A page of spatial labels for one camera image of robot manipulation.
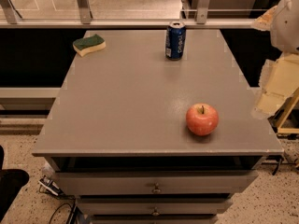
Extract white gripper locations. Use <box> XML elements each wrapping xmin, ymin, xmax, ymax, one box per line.
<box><xmin>251</xmin><ymin>0</ymin><xmax>299</xmax><ymax>119</ymax></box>

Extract red apple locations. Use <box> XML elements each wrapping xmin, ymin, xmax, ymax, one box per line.
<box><xmin>186</xmin><ymin>103</ymin><xmax>219</xmax><ymax>136</ymax></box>

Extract green and yellow sponge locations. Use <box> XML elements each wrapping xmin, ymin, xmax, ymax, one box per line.
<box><xmin>73</xmin><ymin>35</ymin><xmax>106</xmax><ymax>57</ymax></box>

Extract blue soda can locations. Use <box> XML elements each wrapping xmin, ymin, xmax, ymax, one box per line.
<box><xmin>165</xmin><ymin>21</ymin><xmax>186</xmax><ymax>60</ymax></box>

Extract top grey drawer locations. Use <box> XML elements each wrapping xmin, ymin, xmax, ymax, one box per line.
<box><xmin>53</xmin><ymin>171</ymin><xmax>258</xmax><ymax>196</ymax></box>

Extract grey drawer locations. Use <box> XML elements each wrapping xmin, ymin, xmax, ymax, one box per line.
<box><xmin>53</xmin><ymin>171</ymin><xmax>258</xmax><ymax>196</ymax></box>
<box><xmin>92</xmin><ymin>215</ymin><xmax>218</xmax><ymax>224</ymax></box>
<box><xmin>77</xmin><ymin>198</ymin><xmax>232</xmax><ymax>216</ymax></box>

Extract grey drawer cabinet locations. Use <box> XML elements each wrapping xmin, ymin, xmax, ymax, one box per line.
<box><xmin>31</xmin><ymin>28</ymin><xmax>285</xmax><ymax>224</ymax></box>

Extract middle grey drawer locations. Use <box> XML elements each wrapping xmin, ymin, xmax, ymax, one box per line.
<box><xmin>77</xmin><ymin>198</ymin><xmax>232</xmax><ymax>216</ymax></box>

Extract bottom grey drawer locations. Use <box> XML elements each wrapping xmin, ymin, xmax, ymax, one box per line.
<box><xmin>92</xmin><ymin>215</ymin><xmax>218</xmax><ymax>224</ymax></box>

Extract small device on floor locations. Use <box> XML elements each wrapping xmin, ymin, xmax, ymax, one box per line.
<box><xmin>39</xmin><ymin>175</ymin><xmax>63</xmax><ymax>196</ymax></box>

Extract black chair part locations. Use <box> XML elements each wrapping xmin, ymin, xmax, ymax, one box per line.
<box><xmin>0</xmin><ymin>146</ymin><xmax>29</xmax><ymax>221</ymax></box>

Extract yellow wooden frame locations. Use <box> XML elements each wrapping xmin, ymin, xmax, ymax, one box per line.
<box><xmin>276</xmin><ymin>88</ymin><xmax>299</xmax><ymax>134</ymax></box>

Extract metal railing frame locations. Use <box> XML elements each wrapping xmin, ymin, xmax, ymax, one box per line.
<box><xmin>0</xmin><ymin>0</ymin><xmax>280</xmax><ymax>29</ymax></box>

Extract black cable on floor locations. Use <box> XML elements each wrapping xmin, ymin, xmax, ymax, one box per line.
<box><xmin>48</xmin><ymin>201</ymin><xmax>78</xmax><ymax>224</ymax></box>

